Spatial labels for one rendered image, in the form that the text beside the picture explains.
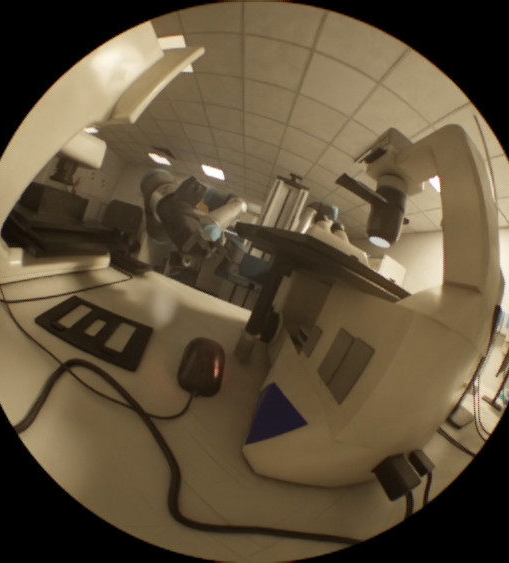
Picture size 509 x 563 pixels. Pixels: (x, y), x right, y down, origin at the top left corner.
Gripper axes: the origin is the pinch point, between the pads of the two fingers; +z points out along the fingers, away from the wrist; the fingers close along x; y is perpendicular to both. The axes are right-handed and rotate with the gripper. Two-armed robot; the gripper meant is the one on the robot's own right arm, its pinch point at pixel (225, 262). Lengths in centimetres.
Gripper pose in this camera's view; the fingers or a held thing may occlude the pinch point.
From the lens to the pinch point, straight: 32.0
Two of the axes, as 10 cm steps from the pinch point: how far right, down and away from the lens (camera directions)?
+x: -4.0, -0.6, -9.2
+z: 6.0, 7.4, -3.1
